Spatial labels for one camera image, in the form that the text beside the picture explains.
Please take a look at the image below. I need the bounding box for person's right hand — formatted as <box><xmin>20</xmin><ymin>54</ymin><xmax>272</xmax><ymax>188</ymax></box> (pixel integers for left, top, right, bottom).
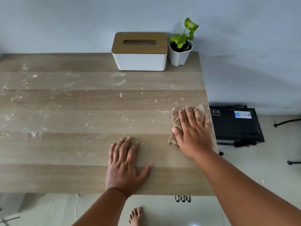
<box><xmin>172</xmin><ymin>106</ymin><xmax>214</xmax><ymax>159</ymax></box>

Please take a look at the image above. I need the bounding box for person's left hand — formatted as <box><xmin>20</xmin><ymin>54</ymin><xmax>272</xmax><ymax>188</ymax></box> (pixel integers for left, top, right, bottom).
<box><xmin>106</xmin><ymin>137</ymin><xmax>153</xmax><ymax>197</ymax></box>

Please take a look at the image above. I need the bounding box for brown cleaning cloth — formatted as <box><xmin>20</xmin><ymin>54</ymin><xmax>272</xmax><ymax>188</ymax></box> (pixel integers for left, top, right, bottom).
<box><xmin>168</xmin><ymin>105</ymin><xmax>216</xmax><ymax>148</ymax></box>

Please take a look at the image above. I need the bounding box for person's left forearm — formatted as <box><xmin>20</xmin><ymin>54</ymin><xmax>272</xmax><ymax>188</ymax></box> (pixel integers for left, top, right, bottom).
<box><xmin>72</xmin><ymin>187</ymin><xmax>128</xmax><ymax>226</ymax></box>

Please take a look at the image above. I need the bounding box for person's right forearm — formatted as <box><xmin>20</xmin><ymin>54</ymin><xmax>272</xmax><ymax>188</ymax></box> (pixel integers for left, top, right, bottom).
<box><xmin>192</xmin><ymin>148</ymin><xmax>301</xmax><ymax>226</ymax></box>

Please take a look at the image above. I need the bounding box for black printer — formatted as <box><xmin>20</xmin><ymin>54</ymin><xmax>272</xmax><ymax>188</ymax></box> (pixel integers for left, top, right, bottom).
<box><xmin>209</xmin><ymin>105</ymin><xmax>265</xmax><ymax>148</ymax></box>

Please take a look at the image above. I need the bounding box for person's foot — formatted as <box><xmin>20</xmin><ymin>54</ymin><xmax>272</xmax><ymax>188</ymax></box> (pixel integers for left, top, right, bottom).
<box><xmin>129</xmin><ymin>207</ymin><xmax>143</xmax><ymax>226</ymax></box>

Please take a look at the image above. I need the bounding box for white plant pot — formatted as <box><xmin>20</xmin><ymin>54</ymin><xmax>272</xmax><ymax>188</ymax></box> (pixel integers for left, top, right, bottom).
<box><xmin>167</xmin><ymin>39</ymin><xmax>194</xmax><ymax>67</ymax></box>

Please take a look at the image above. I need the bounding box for green leafy plant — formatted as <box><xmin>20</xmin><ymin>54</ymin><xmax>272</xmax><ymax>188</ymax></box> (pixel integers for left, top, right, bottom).
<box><xmin>170</xmin><ymin>18</ymin><xmax>199</xmax><ymax>51</ymax></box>

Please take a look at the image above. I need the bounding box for white tissue box wooden lid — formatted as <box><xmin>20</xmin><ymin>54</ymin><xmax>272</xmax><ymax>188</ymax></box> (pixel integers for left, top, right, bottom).
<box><xmin>111</xmin><ymin>32</ymin><xmax>168</xmax><ymax>71</ymax></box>

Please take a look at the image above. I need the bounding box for grey metal stand leg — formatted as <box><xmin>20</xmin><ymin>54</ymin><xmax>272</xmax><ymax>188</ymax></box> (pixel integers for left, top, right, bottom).
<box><xmin>0</xmin><ymin>208</ymin><xmax>21</xmax><ymax>226</ymax></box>

